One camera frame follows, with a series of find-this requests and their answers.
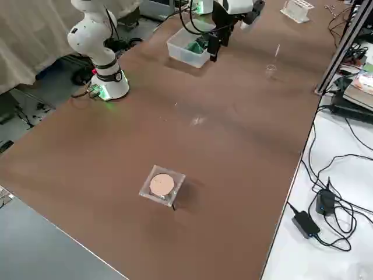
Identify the translucent plastic box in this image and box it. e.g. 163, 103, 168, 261
166, 28, 211, 69

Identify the tangled black cable bundle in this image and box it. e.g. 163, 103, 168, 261
339, 40, 370, 74

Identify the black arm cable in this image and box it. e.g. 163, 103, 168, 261
174, 0, 234, 35
100, 0, 121, 41

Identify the black power adapter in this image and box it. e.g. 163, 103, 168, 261
315, 188, 336, 216
291, 210, 321, 240

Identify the green cloth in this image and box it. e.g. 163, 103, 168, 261
186, 40, 209, 55

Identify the black flat device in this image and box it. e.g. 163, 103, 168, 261
329, 90, 373, 122

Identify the white test tube rack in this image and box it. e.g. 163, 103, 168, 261
279, 0, 311, 23

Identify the grey equipment case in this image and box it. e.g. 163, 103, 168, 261
139, 0, 175, 22

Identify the beige curtain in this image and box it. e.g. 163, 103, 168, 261
0, 0, 88, 96

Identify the aluminium frame post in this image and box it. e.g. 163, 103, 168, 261
313, 0, 373, 96

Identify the wire mesh tripod stand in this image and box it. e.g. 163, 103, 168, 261
138, 164, 187, 211

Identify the black power cable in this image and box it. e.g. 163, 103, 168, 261
300, 104, 373, 252

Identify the stack of books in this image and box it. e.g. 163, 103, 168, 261
343, 71, 373, 103

